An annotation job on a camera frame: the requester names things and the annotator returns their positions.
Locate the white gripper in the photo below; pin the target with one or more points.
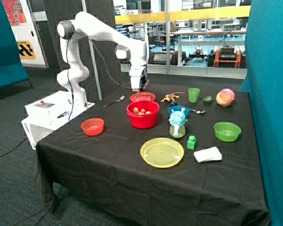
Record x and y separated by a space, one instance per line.
138 78

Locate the orange-red ridged plastic plate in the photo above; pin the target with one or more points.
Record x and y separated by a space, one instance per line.
143 96

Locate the brown teddy bear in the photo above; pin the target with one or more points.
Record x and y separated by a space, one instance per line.
140 111

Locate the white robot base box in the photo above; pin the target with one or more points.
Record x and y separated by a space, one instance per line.
50 113

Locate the large red plastic bowl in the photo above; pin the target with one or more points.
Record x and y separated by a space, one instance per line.
143 121

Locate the blue plastic bowl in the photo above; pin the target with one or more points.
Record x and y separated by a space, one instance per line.
178 108

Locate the small red plastic bowl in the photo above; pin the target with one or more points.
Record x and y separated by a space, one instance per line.
93 126

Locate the green plastic bowl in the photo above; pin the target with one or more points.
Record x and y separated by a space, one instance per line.
227 131

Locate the metal fork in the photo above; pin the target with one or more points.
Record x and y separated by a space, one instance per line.
118 100

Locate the brown toy lizard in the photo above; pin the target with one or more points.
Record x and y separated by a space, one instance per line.
171 97

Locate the dark blue toy plum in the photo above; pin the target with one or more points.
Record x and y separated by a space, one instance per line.
173 103

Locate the blue sippy cup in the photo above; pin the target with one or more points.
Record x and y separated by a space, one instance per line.
178 121

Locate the green plastic cup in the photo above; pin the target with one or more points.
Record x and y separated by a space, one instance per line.
193 94

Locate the metal spoon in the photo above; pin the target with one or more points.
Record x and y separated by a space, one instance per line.
198 111

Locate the dark tablecloth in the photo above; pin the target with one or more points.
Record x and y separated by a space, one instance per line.
108 170

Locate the yellow plastic plate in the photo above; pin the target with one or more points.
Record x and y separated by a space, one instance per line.
162 152

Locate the green toy pepper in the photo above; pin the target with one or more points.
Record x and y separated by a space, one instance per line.
208 100

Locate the green toy block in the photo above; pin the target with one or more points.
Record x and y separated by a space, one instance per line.
191 143

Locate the multicoloured soft ball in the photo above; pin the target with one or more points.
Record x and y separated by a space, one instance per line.
225 97

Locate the white folded cloth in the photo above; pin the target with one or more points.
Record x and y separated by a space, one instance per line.
206 155

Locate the teal partition panel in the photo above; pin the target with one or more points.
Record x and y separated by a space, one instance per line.
264 83

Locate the teal sofa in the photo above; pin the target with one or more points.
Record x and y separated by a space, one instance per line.
11 68

